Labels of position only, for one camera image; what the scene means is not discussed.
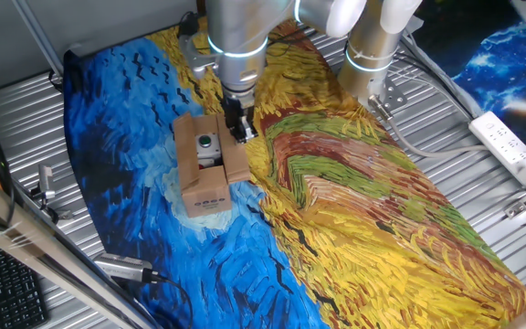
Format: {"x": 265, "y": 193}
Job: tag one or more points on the black keyboard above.
{"x": 14, "y": 292}

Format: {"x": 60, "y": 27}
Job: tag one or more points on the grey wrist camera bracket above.
{"x": 192, "y": 57}

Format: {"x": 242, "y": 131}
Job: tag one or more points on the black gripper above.
{"x": 233, "y": 109}

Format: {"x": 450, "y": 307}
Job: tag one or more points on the grey diagonal rail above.
{"x": 39, "y": 41}

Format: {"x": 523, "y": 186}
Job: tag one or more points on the silver ridged camera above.
{"x": 119, "y": 267}

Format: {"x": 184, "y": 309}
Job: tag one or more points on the white power strip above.
{"x": 509, "y": 146}

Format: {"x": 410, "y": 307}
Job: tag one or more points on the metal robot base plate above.
{"x": 394, "y": 98}

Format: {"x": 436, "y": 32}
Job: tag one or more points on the Van Gogh wheatfield print cloth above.
{"x": 336, "y": 228}

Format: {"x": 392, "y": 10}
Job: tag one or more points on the aluminium frame bar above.
{"x": 39, "y": 247}

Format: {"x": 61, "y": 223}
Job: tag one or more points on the white push-button switch box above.
{"x": 204, "y": 150}

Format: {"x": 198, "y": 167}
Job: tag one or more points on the brown cardboard box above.
{"x": 206, "y": 196}

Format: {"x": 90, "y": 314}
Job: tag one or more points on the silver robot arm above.
{"x": 235, "y": 36}

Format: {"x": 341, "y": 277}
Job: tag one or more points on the blue space print cloth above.
{"x": 496, "y": 68}

